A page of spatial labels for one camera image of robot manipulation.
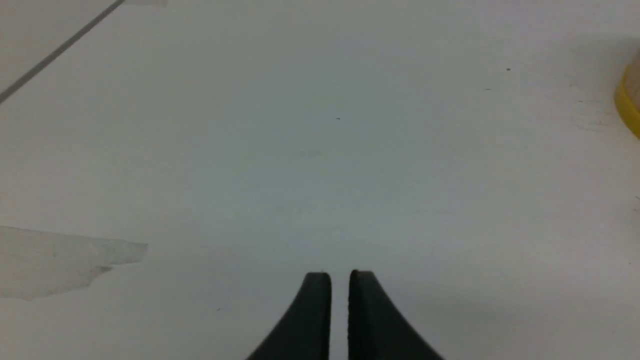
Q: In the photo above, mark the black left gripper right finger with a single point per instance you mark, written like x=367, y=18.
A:
x=377, y=330

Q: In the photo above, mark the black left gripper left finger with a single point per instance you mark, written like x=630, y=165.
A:
x=303, y=332

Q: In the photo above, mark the bamboo steamer basket yellow rims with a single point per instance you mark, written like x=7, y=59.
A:
x=627, y=96

